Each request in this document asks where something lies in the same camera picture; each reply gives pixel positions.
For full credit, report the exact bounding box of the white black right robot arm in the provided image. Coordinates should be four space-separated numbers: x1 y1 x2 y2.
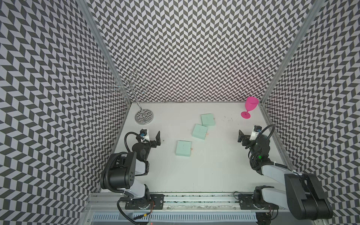
238 126 333 220

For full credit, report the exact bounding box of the pink plastic goblet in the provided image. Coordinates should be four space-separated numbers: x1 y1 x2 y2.
241 97 259 119

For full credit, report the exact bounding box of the black corrugated cable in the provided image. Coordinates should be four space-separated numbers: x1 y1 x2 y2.
123 131 141 154
260 124 276 141

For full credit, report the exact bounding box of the silver metal jewelry stand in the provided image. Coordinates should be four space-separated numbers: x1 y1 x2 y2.
110 72 154 125

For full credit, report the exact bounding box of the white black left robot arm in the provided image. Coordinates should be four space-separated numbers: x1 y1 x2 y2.
100 129 165 210

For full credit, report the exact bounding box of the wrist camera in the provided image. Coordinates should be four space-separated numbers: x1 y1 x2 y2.
249 125 262 141
140 132 150 143

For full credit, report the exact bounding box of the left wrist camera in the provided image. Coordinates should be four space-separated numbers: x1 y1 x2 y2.
140 132 150 143

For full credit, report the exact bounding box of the black corrugated right cable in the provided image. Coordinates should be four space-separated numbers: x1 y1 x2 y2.
260 124 276 141

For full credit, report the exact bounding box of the mint green drawer jewelry box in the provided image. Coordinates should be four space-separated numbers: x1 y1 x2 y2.
201 113 215 127

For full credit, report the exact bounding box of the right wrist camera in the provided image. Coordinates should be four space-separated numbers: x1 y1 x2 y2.
249 125 262 141

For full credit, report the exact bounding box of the black corrugated left cable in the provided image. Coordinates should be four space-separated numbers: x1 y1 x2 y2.
123 131 141 154

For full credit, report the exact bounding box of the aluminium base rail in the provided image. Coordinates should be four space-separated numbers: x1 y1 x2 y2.
84 192 323 213

